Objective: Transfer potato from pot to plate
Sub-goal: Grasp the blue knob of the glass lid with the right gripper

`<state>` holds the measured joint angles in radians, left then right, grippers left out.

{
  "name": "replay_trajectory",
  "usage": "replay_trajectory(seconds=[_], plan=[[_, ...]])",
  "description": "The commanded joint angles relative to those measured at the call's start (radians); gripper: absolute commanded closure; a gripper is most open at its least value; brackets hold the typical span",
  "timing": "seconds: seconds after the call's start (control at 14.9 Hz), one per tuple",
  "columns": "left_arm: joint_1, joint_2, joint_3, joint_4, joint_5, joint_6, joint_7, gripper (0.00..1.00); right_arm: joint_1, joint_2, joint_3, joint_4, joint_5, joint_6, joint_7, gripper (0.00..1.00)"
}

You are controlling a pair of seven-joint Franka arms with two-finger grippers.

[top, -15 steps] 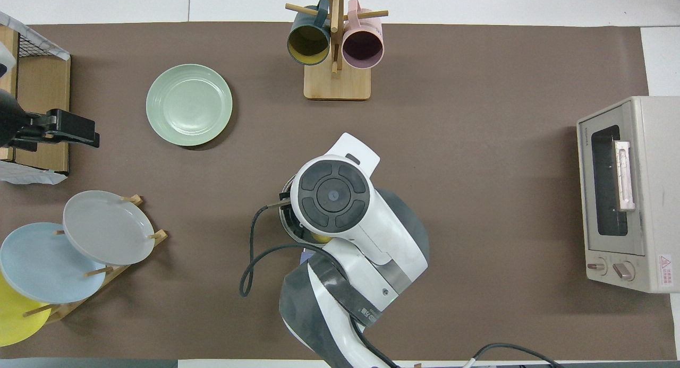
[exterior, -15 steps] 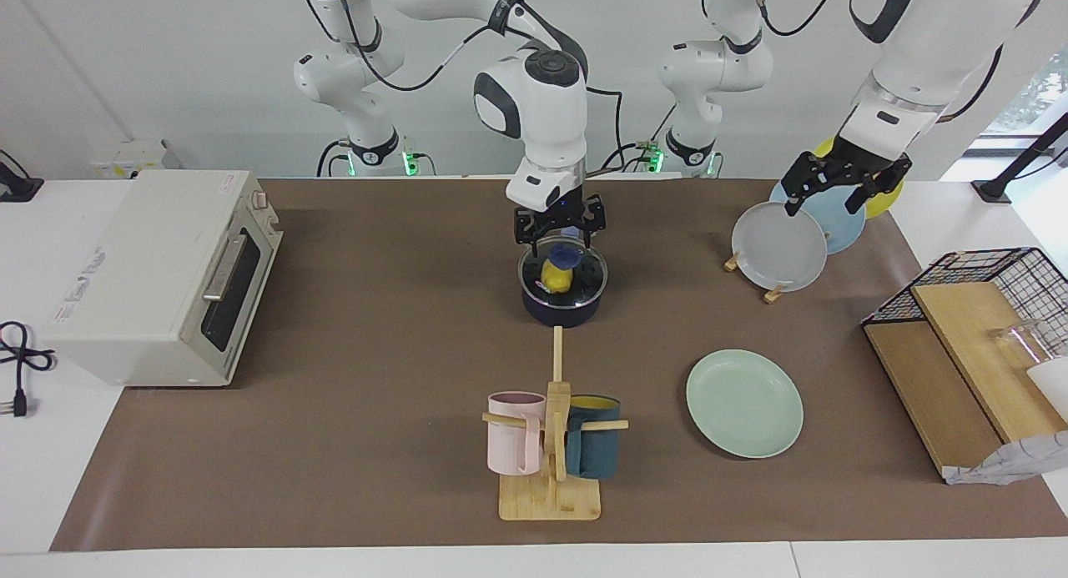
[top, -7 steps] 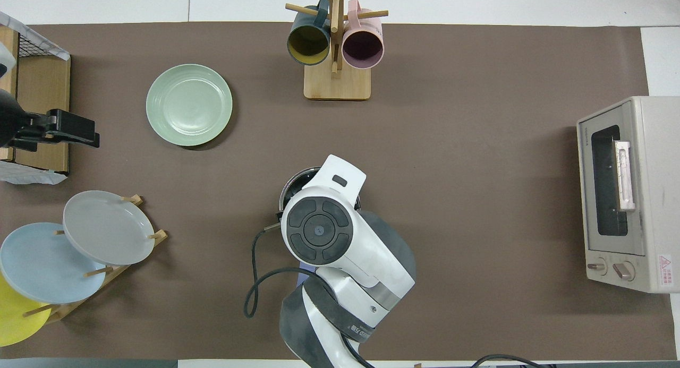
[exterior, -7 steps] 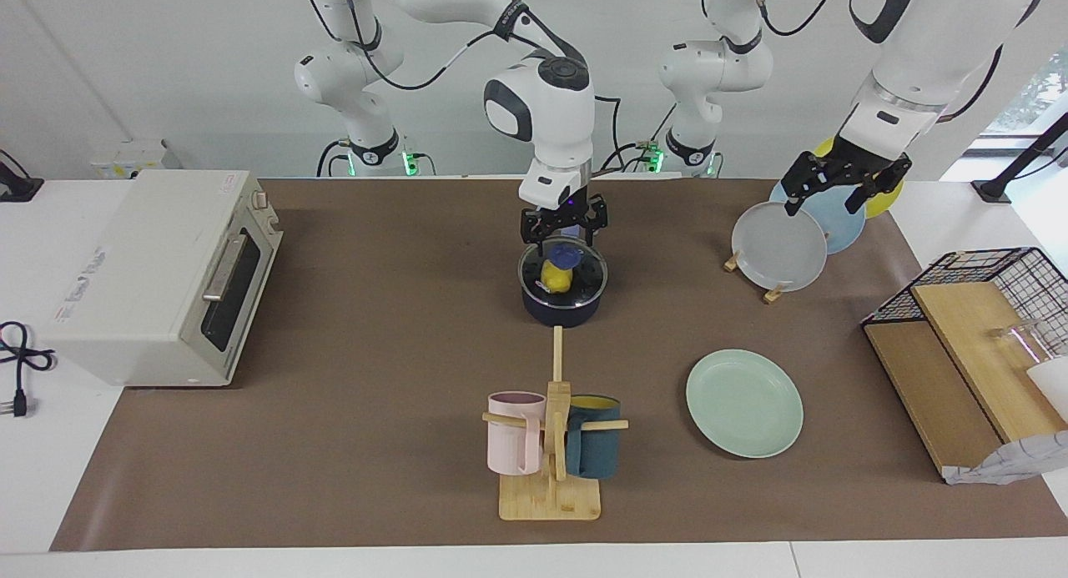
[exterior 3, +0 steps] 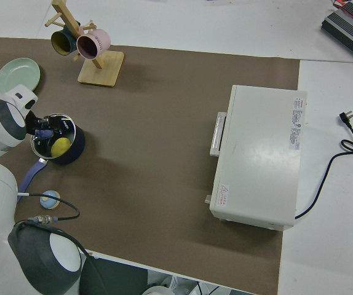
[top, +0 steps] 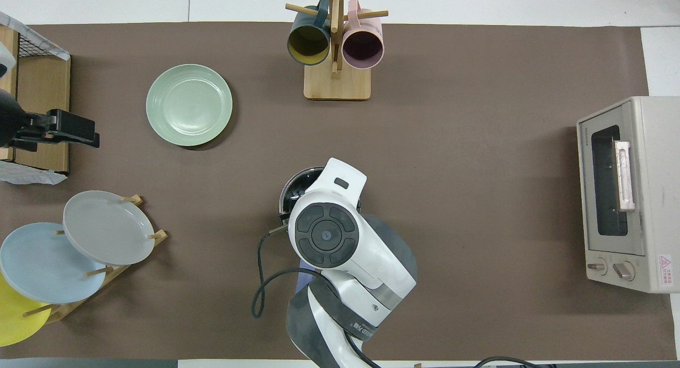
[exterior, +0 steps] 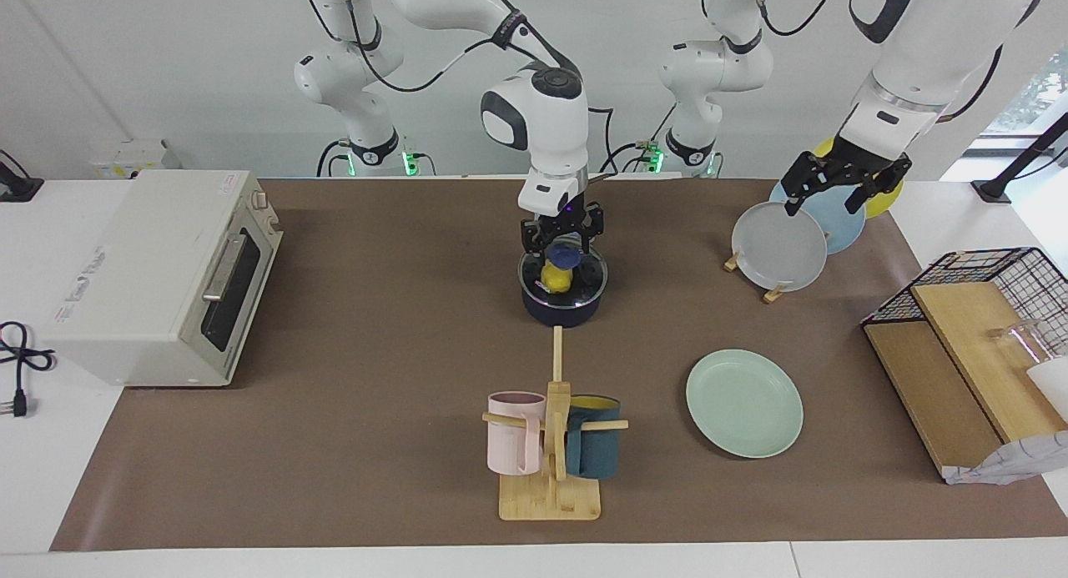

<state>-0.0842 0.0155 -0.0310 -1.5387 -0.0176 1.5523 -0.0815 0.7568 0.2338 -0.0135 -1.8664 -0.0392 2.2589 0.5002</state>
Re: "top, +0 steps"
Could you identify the green plate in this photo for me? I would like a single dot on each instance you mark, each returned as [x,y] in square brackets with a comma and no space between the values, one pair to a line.
[189,105]

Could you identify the white crumpled paper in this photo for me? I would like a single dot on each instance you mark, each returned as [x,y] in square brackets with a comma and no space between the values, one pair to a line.
[32,175]

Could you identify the wooden plate rack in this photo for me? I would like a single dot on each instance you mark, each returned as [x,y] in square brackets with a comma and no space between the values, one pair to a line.
[119,272]

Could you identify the grey plate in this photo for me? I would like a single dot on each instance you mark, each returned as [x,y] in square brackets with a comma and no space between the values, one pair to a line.
[109,227]

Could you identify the beige toaster oven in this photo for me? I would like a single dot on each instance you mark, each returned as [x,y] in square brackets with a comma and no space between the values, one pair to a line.
[653,198]

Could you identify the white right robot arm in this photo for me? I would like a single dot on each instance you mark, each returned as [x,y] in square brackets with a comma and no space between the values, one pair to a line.
[340,251]

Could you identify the brown table mat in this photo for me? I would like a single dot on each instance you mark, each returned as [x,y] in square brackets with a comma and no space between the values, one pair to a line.
[478,145]

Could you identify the teal mug yellow inside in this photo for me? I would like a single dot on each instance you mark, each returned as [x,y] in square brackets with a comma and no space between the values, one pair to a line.
[308,41]

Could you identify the white patterned paper sheet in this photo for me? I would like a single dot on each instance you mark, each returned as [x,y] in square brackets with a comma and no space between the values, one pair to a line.
[37,36]

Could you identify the yellow plate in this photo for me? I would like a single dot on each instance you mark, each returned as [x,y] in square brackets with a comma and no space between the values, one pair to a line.
[16,317]

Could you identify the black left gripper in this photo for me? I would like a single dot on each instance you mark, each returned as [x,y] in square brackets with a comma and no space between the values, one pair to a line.
[69,125]

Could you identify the wooden mug tree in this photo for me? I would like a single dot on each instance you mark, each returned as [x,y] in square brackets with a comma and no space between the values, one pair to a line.
[337,84]

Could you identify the light blue plate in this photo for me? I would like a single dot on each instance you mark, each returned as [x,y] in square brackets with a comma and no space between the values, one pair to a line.
[42,264]

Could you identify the pink mug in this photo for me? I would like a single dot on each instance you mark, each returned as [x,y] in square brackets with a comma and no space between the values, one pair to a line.
[363,46]

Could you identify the brown wooden board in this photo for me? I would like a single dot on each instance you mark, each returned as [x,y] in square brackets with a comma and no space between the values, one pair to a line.
[45,86]

